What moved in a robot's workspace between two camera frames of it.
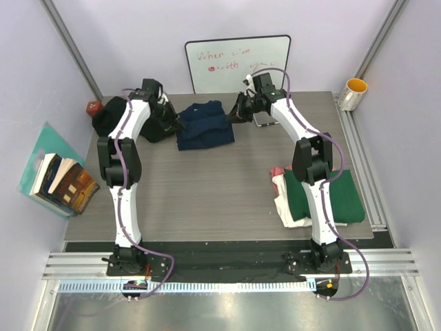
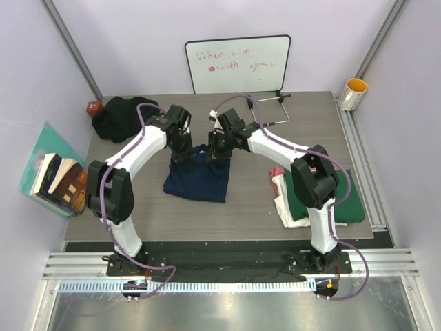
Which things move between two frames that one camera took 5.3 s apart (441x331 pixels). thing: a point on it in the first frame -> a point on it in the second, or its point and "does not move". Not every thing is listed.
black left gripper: (173, 122) -> (187, 156)
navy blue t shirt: (206, 126) -> (198, 180)
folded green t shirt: (346, 204) does not move
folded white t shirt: (282, 202) does not move
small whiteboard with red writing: (221, 65) does not move
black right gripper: (237, 114) -> (213, 154)
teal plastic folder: (49, 141) does not move
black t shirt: (158, 123) does not move
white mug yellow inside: (351, 94) does not move
